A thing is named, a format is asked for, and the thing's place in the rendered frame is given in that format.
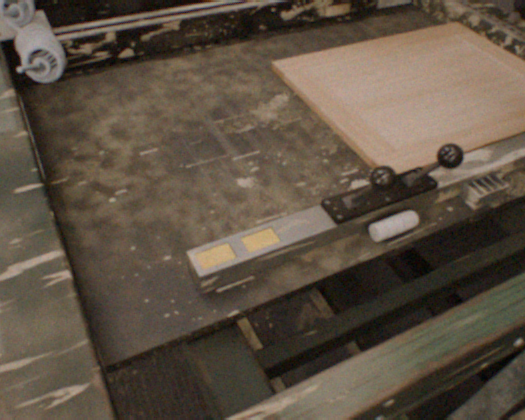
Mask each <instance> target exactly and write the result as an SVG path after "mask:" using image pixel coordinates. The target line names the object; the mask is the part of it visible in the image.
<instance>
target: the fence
mask: <svg viewBox="0 0 525 420"><path fill-rule="evenodd" d="M522 169H525V134H522V135H520V136H518V137H517V136H515V137H512V138H509V139H506V140H504V141H501V142H499V143H496V144H493V145H490V146H488V147H485V148H482V149H480V150H475V151H472V152H469V153H466V154H464V159H463V162H462V165H460V166H458V167H457V168H454V169H446V168H443V167H442V166H440V167H438V168H436V169H435V170H433V171H432V172H431V173H429V175H430V176H432V178H433V179H434V180H436V181H437V182H438V183H439V184H438V187H437V188H436V189H433V190H432V191H429V192H426V193H423V194H421V195H418V196H416V197H411V198H408V199H406V200H403V201H401V202H399V203H396V204H393V205H391V206H388V207H385V208H383V209H381V210H378V211H375V212H373V213H370V214H366V215H363V216H360V217H358V218H355V219H352V220H351V221H348V222H345V223H343V224H340V225H336V224H335V223H334V222H333V220H332V218H331V217H330V216H329V215H328V214H327V213H326V212H325V211H324V210H323V209H322V207H321V206H320V205H318V206H315V207H313V208H310V209H308V210H305V211H302V212H299V213H296V214H291V215H289V216H286V217H283V218H280V219H277V220H275V221H272V222H270V223H267V224H264V225H261V226H258V227H256V228H253V229H251V230H248V231H245V232H240V233H237V234H234V235H232V236H229V237H226V238H223V239H221V240H218V241H215V242H213V243H210V244H207V245H204V246H202V247H199V248H196V249H193V250H188V251H186V259H187V268H188V270H189V272H190V274H191V276H192V278H193V280H194V282H195V284H196V285H197V287H198V289H199V291H200V293H201V294H203V293H205V292H207V291H210V290H212V289H215V288H217V287H220V286H224V285H227V284H229V283H232V282H235V281H237V280H240V279H241V278H244V277H246V276H249V275H252V274H254V273H257V272H259V271H261V270H264V269H269V268H271V267H274V266H277V265H278V264H281V263H283V262H286V261H289V260H291V259H294V258H296V257H298V256H301V255H303V254H306V253H308V252H311V251H313V250H318V249H320V248H323V247H325V246H328V245H331V244H333V243H335V242H337V241H340V240H343V239H345V238H348V237H350V236H352V235H355V234H357V233H360V232H365V231H367V230H368V228H369V226H370V225H371V224H373V223H376V222H379V221H381V220H384V219H385V218H388V217H391V216H393V215H396V214H401V213H403V212H407V211H412V212H416V211H418V210H421V209H423V208H426V207H428V206H431V205H433V204H435V203H438V202H440V201H443V200H445V199H448V198H452V197H455V196H457V195H459V193H460V191H461V189H462V186H463V183H464V182H469V181H472V180H474V179H477V178H479V177H481V176H484V175H487V174H489V173H491V172H493V173H494V174H495V175H496V176H498V177H499V178H500V179H501V178H504V177H505V176H508V175H510V174H513V173H516V172H518V171H520V170H522ZM270 228H271V229H272V230H273V232H275V233H276V235H277V238H278V239H279V240H280V242H277V243H276V244H273V245H270V246H268V247H265V248H262V249H259V250H258V251H252V252H249V251H248V250H247V249H246V247H245V246H244V244H243V242H242V241H241V238H243V237H245V236H248V235H251V234H254V233H257V232H261V231H264V230H267V229H270ZM227 243H228V245H229V246H230V248H231V250H233V252H234V253H235V255H236V257H237V258H234V259H231V260H229V261H226V262H223V263H222V264H219V265H216V266H213V267H211V268H205V269H203V268H202V266H201V264H200V263H199V261H198V259H197V257H196V254H198V253H200V252H203V251H205V250H211V249H213V248H216V247H219V246H221V245H224V244H227Z"/></svg>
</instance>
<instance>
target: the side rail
mask: <svg viewBox="0 0 525 420"><path fill-rule="evenodd" d="M523 346H525V272H524V273H522V274H520V275H518V276H516V277H514V278H512V279H508V280H506V281H505V282H503V283H501V284H499V285H497V286H495V287H493V288H491V289H490V290H488V291H486V292H484V293H482V294H480V295H478V296H474V297H472V298H470V299H468V300H466V301H464V302H462V303H461V304H459V305H457V306H455V307H453V308H451V309H449V310H447V311H446V312H444V313H442V314H438V315H436V316H434V317H432V318H430V319H429V320H426V321H424V322H422V323H420V324H418V325H416V326H414V327H413V328H411V329H409V330H407V331H405V332H403V333H399V334H398V335H396V336H394V337H392V338H390V339H388V340H386V341H384V342H382V343H380V344H378V345H376V346H374V347H372V348H370V349H368V350H365V351H363V352H361V353H359V354H357V355H355V356H353V357H351V358H349V359H347V360H346V361H344V362H342V363H340V364H338V365H336V366H334V367H331V368H328V369H326V370H324V371H322V372H320V373H318V374H316V375H314V376H312V377H311V378H309V379H307V380H305V381H303V382H301V383H297V384H295V385H294V386H292V387H290V388H288V389H286V390H283V391H281V392H279V393H277V394H276V395H274V396H272V397H270V398H266V399H264V400H262V401H260V402H259V403H257V404H255V405H253V406H251V407H249V408H247V409H245V410H244V411H242V412H237V413H235V414H233V415H231V416H229V417H227V418H226V419H224V420H395V419H396V418H398V417H400V416H402V415H403V414H405V413H407V412H408V411H410V410H411V409H413V408H417V407H418V406H420V405H422V404H424V403H425V402H426V401H428V400H430V399H432V398H433V397H435V396H437V395H439V394H440V393H441V392H443V391H446V390H448V389H450V388H452V387H454V386H455V385H456V384H458V383H460V382H461V381H463V380H465V379H467V378H468V377H470V376H472V375H473V374H476V373H478V372H480V371H482V370H483V369H485V368H487V367H488V366H490V365H491V364H493V363H495V362H497V361H498V360H500V359H502V358H503V357H506V356H508V355H510V354H512V353H513V352H515V351H517V350H518V349H519V348H521V347H523Z"/></svg>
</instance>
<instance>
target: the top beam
mask: <svg viewBox="0 0 525 420"><path fill-rule="evenodd" d="M0 54H1V56H2V61H0V420H120V419H119V416H118V410H117V407H116V404H115V401H114V398H113V395H112V392H111V389H110V386H109V383H108V380H107V377H106V374H105V372H104V368H103V365H102V362H101V359H100V357H99V353H98V347H97V344H96V342H95V338H94V335H93V332H92V329H91V327H90V323H89V320H88V317H87V314H86V311H85V309H84V305H83V302H82V299H81V296H80V290H79V287H78V284H77V281H76V279H75V275H74V272H73V269H72V266H71V263H70V260H69V257H68V254H67V251H66V248H65V246H64V239H63V236H62V233H61V230H60V227H59V224H58V221H57V218H56V215H55V212H54V209H53V206H52V203H51V197H50V194H49V191H48V188H47V185H46V183H45V179H44V176H43V173H42V170H41V168H40V164H39V158H38V155H37V152H36V149H35V146H34V143H33V140H32V138H31V135H30V131H29V128H28V123H27V120H26V116H25V113H24V110H23V108H22V105H21V101H20V98H19V95H18V90H17V86H16V83H15V81H14V78H13V75H12V72H11V68H10V66H9V63H8V57H7V53H6V51H5V48H4V45H3V42H2V40H0Z"/></svg>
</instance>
